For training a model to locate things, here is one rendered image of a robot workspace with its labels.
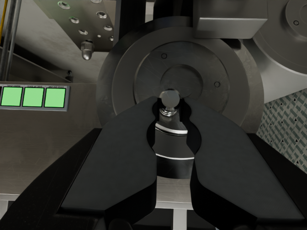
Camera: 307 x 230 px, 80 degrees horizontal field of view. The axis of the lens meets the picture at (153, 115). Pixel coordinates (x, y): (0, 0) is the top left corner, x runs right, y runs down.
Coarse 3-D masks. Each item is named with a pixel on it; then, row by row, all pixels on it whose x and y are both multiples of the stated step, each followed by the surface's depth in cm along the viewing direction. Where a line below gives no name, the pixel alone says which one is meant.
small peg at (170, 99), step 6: (168, 90) 11; (174, 90) 11; (162, 96) 11; (168, 96) 11; (174, 96) 11; (180, 96) 11; (162, 102) 11; (168, 102) 11; (174, 102) 11; (180, 102) 11; (162, 108) 12; (168, 108) 11; (174, 108) 11; (162, 114) 14; (168, 114) 13; (174, 114) 14
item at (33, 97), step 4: (28, 88) 50; (32, 88) 50; (36, 88) 50; (28, 92) 50; (32, 92) 50; (36, 92) 50; (40, 92) 50; (24, 96) 50; (28, 96) 50; (32, 96) 50; (36, 96) 50; (40, 96) 50; (24, 100) 50; (28, 100) 50; (32, 100) 50; (36, 100) 50; (40, 100) 50; (24, 104) 50; (28, 104) 50; (32, 104) 50; (36, 104) 50; (40, 104) 50
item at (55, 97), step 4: (48, 92) 50; (52, 92) 50; (56, 92) 50; (60, 92) 50; (64, 92) 50; (48, 96) 50; (52, 96) 50; (56, 96) 50; (60, 96) 50; (48, 100) 50; (52, 100) 50; (56, 100) 50; (60, 100) 50; (48, 104) 50; (52, 104) 50; (56, 104) 49; (60, 104) 49
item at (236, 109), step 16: (160, 32) 16; (176, 32) 16; (192, 32) 16; (128, 48) 16; (144, 48) 16; (208, 48) 16; (224, 48) 16; (128, 64) 16; (224, 64) 16; (240, 64) 16; (112, 80) 16; (128, 80) 16; (240, 80) 15; (112, 96) 15; (128, 96) 15; (240, 96) 15; (224, 112) 15; (240, 112) 15; (160, 144) 15; (176, 144) 15
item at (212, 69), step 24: (168, 48) 15; (192, 48) 15; (144, 72) 14; (168, 72) 15; (192, 72) 15; (216, 72) 14; (144, 96) 14; (192, 96) 14; (216, 96) 14; (168, 120) 14
